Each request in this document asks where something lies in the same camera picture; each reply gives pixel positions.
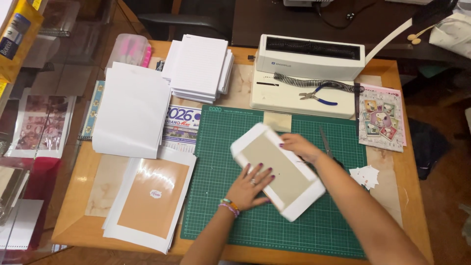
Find person's left hand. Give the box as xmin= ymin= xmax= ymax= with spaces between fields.
xmin=225 ymin=162 xmax=276 ymax=211

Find person's right hand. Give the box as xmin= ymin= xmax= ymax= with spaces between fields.
xmin=278 ymin=133 xmax=325 ymax=165

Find white cardboard cover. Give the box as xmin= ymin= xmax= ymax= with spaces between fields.
xmin=230 ymin=122 xmax=327 ymax=222

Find beige adhesive pad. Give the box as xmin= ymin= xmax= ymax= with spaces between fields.
xmin=263 ymin=111 xmax=292 ymax=133

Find scissors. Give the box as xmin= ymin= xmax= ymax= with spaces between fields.
xmin=319 ymin=127 xmax=346 ymax=171

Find green cutting mat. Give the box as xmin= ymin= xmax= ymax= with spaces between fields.
xmin=180 ymin=105 xmax=368 ymax=259

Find black spiral binding coil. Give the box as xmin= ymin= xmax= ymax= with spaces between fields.
xmin=273 ymin=72 xmax=365 ymax=93

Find white binding machine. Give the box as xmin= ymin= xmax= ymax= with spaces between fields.
xmin=249 ymin=34 xmax=366 ymax=120

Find small white paper scraps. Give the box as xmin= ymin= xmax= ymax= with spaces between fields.
xmin=348 ymin=165 xmax=380 ymax=190

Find cartoon dog printed cover sheets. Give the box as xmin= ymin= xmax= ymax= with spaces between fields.
xmin=358 ymin=83 xmax=407 ymax=153

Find printed calendar sheet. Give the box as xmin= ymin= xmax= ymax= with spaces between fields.
xmin=161 ymin=105 xmax=202 ymax=154

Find stack of lined white paper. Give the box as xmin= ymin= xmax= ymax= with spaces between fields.
xmin=161 ymin=34 xmax=235 ymax=105

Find dark wooden desk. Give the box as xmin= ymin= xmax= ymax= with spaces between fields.
xmin=232 ymin=0 xmax=471 ymax=68

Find black bag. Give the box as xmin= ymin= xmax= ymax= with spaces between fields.
xmin=408 ymin=118 xmax=451 ymax=181

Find stack of orange printed sheets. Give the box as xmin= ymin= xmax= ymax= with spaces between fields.
xmin=102 ymin=146 xmax=198 ymax=255

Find stack of blank white sheets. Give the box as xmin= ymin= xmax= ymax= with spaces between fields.
xmin=92 ymin=62 xmax=172 ymax=159

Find black office chair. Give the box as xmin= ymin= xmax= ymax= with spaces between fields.
xmin=137 ymin=0 xmax=236 ymax=42

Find clear plastic box pink items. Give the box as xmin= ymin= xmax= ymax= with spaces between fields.
xmin=105 ymin=33 xmax=152 ymax=73

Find beige marbled paper sheet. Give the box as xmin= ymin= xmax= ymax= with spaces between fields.
xmin=85 ymin=153 xmax=131 ymax=218

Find spiral notebook blue patterned cover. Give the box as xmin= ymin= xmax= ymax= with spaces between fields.
xmin=78 ymin=80 xmax=106 ymax=141

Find white printed bag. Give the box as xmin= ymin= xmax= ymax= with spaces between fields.
xmin=429 ymin=13 xmax=471 ymax=59

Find glass shelf unit with prints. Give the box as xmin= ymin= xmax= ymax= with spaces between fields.
xmin=0 ymin=0 xmax=127 ymax=254

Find yellow packet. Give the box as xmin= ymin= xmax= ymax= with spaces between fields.
xmin=0 ymin=0 xmax=45 ymax=84

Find blue handled pliers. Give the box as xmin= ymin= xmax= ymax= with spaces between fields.
xmin=299 ymin=83 xmax=338 ymax=106

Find colourful beaded bracelets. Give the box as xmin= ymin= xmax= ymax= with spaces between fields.
xmin=218 ymin=198 xmax=241 ymax=218

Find black cable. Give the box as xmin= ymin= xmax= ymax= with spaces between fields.
xmin=313 ymin=0 xmax=378 ymax=30

